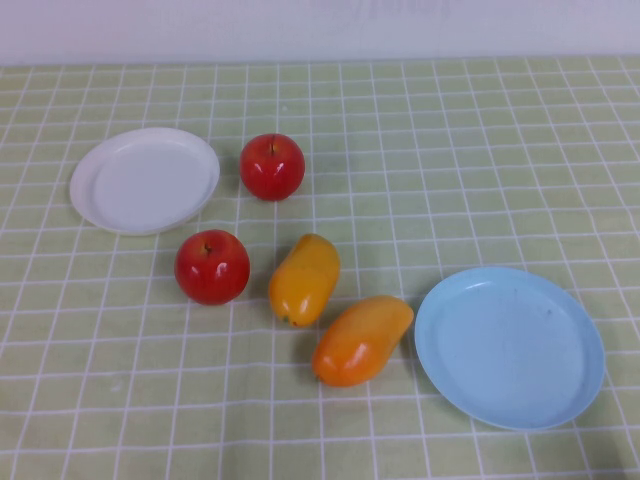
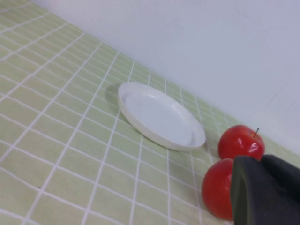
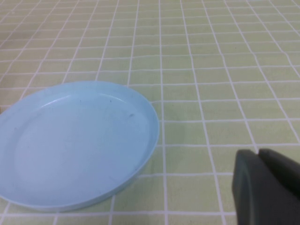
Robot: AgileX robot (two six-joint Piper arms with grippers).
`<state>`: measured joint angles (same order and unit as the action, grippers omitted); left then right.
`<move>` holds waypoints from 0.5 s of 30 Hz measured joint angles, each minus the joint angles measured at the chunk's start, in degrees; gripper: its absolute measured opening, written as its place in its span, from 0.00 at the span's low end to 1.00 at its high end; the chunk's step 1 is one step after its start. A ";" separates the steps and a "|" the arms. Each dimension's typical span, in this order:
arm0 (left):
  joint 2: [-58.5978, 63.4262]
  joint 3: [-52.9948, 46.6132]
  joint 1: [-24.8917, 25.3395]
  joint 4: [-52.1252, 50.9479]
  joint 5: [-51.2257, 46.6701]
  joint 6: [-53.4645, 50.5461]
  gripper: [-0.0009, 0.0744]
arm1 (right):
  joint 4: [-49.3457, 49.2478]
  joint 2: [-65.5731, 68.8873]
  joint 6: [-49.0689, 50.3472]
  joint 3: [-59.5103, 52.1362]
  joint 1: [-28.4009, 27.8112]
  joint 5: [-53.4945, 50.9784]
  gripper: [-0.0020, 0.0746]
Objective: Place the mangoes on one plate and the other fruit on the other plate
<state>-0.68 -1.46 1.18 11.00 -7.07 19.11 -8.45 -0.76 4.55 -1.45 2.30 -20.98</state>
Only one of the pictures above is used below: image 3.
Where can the green checkered tablecloth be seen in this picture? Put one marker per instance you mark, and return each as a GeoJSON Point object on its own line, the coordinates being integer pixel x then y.
{"type": "Point", "coordinates": [211, 70]}

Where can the light blue round plate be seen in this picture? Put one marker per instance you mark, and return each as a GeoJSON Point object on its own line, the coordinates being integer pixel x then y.
{"type": "Point", "coordinates": [77, 150]}

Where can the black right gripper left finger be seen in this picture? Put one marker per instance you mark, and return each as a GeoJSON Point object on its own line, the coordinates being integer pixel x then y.
{"type": "Point", "coordinates": [243, 187]}

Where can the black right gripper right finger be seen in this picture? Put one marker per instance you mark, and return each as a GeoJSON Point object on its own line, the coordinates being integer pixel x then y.
{"type": "Point", "coordinates": [283, 171]}

